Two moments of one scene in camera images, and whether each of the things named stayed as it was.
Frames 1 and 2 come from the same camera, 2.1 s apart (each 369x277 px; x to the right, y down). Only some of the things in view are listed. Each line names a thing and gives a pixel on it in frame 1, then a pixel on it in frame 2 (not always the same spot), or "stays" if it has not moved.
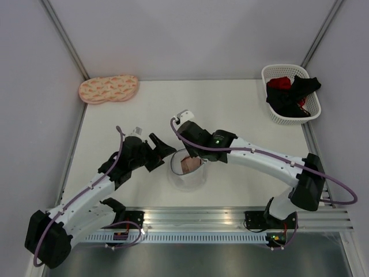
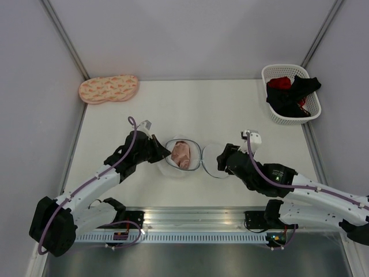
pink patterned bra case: (111, 88) stays
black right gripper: (192, 153) -> (229, 148)
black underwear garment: (285, 101) stays
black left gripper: (157, 153) stays
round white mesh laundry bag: (186, 182) -> (208, 158)
